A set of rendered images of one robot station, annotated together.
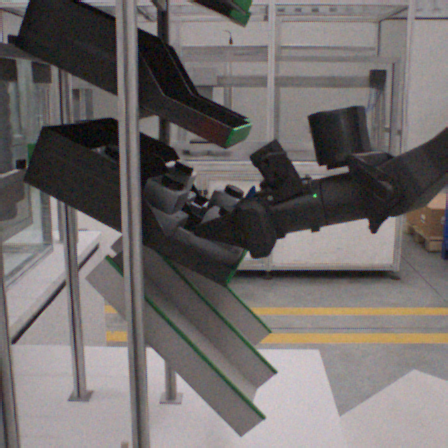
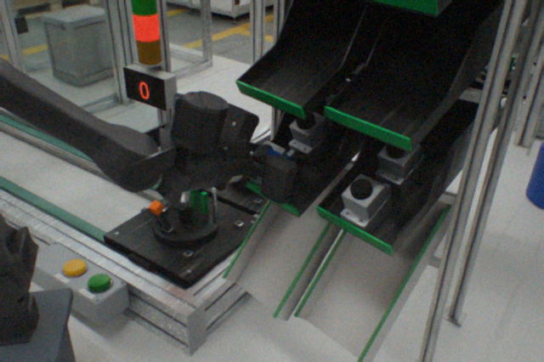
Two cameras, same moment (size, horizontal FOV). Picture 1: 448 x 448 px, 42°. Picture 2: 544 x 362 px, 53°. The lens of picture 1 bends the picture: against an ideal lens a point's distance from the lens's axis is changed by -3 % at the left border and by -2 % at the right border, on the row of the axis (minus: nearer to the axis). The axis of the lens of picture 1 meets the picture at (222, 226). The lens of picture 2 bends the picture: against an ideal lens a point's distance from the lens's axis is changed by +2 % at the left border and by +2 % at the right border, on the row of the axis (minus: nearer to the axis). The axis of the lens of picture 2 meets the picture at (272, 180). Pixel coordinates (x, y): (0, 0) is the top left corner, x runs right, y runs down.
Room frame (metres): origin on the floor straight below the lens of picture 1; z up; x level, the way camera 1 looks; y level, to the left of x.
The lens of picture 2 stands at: (1.11, -0.60, 1.65)
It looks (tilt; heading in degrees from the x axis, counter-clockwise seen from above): 31 degrees down; 123
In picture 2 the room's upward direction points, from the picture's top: 2 degrees clockwise
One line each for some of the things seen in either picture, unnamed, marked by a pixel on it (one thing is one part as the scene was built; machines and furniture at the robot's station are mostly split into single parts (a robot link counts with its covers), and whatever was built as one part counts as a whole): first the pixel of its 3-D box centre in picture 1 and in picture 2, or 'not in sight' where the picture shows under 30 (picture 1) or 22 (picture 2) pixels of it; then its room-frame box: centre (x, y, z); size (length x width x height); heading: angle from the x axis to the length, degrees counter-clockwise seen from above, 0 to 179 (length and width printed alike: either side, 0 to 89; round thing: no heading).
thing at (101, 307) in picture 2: not in sight; (77, 281); (0.37, -0.14, 0.93); 0.21 x 0.07 x 0.06; 179
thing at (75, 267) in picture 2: not in sight; (75, 268); (0.37, -0.14, 0.96); 0.04 x 0.04 x 0.02
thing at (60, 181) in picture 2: not in sight; (104, 199); (0.16, 0.10, 0.91); 0.84 x 0.28 x 0.10; 179
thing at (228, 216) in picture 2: not in sight; (186, 230); (0.46, 0.07, 0.96); 0.24 x 0.24 x 0.02; 89
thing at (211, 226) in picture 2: not in sight; (186, 223); (0.46, 0.07, 0.98); 0.14 x 0.14 x 0.02
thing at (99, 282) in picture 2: not in sight; (99, 284); (0.44, -0.15, 0.96); 0.04 x 0.04 x 0.02
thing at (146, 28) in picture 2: not in sight; (146, 25); (0.27, 0.19, 1.33); 0.05 x 0.05 x 0.05
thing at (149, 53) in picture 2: not in sight; (149, 49); (0.27, 0.19, 1.28); 0.05 x 0.05 x 0.05
